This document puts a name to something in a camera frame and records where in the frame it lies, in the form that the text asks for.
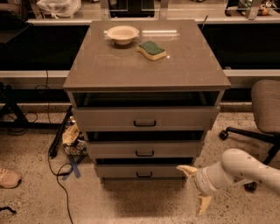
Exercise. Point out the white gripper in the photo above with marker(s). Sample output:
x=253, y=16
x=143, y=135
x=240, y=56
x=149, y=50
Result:
x=201, y=181

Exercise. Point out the grey bottom drawer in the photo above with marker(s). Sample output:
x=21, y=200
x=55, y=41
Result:
x=138, y=172

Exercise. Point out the grey drawer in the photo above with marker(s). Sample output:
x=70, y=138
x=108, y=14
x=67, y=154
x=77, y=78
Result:
x=145, y=119
x=138, y=172
x=188, y=149

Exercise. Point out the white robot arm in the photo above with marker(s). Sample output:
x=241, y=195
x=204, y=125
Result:
x=235, y=168

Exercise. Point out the grey middle drawer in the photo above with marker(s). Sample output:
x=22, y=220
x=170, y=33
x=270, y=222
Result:
x=188, y=149

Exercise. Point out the grey drawer cabinet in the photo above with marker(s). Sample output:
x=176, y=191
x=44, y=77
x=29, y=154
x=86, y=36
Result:
x=105, y=75

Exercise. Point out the grey top drawer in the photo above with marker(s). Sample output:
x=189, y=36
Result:
x=145, y=119

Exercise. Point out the grey office chair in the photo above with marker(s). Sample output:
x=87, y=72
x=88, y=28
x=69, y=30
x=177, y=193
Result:
x=265, y=95

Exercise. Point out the bag of snacks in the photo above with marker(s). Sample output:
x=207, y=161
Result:
x=73, y=141

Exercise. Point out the green yellow sponge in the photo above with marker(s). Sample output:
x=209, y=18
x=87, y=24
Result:
x=151, y=50

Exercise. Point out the black power strip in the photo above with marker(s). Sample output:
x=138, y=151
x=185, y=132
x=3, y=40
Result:
x=52, y=152

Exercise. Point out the white paper bowl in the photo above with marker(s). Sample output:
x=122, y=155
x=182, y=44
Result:
x=122, y=34

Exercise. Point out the pink sneaker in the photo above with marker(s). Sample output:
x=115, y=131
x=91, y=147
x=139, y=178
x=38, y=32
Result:
x=8, y=178

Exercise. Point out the black desk leg stand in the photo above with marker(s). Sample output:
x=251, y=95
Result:
x=21, y=122

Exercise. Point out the white plastic bag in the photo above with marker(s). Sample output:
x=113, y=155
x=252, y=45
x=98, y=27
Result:
x=59, y=8

